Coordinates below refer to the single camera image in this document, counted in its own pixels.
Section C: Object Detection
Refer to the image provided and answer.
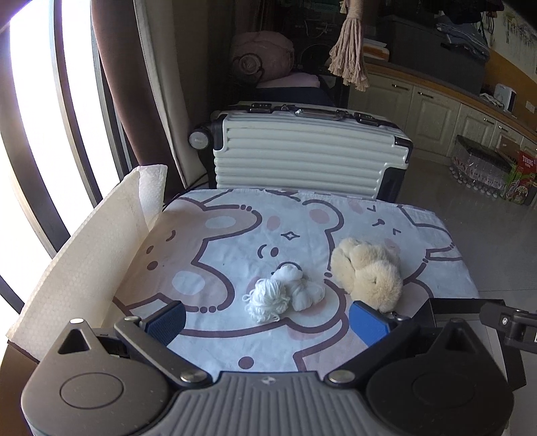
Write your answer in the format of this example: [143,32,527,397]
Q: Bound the pink plush pillow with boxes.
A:
[230,30,295,80]

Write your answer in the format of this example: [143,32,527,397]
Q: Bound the beige mop tassel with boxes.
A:
[328,0,370,93]

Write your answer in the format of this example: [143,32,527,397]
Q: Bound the brown carton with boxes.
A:
[495,136,525,162]

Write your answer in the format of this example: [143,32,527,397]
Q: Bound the beige padded panel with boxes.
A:
[134,0,214,189]

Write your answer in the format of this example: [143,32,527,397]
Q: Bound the black window frame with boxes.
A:
[0,0,135,319]

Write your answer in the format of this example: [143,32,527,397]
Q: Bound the brown curtain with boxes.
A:
[90,0,168,168]

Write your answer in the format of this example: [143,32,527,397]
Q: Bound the dark navy seat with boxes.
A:
[252,81,351,109]

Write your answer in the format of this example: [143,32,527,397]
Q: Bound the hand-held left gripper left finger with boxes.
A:
[56,299,212,388]

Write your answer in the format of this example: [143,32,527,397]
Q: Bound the pink cushion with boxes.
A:
[257,72,322,89]

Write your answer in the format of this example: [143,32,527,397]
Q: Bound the green and red carton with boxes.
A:
[501,151,537,206]

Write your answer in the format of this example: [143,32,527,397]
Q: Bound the dark grey storage box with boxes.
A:
[388,16,489,95]

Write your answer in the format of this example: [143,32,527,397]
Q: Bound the beige plush toy keychain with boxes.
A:
[331,237,403,314]

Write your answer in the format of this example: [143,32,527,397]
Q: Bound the folded grey clothes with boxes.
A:
[436,21,491,59]

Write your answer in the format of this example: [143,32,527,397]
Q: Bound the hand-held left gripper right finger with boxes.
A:
[325,299,479,386]

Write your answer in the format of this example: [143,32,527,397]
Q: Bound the cream kitchen cabinets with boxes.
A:
[348,63,537,168]

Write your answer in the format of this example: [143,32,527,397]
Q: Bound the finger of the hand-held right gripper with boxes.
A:
[479,303,537,336]

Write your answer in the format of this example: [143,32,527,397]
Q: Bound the white foam sheet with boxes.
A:
[6,164,168,361]

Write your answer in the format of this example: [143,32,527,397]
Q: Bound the white yarn ball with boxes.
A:
[243,278,291,323]

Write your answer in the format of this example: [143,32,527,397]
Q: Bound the white gauze bundle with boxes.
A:
[271,262,326,312]

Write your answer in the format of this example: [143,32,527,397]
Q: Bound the white ribbed suitcase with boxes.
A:
[188,103,414,201]

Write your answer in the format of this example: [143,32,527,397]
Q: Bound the bear printed blanket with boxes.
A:
[111,188,481,374]

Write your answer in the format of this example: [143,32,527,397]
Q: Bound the black cardboard box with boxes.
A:
[413,297,528,391]

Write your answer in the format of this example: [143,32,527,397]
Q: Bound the pack of water bottles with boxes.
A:
[449,135,519,198]

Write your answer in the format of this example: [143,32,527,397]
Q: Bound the white countertop appliance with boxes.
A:
[492,83,517,112]

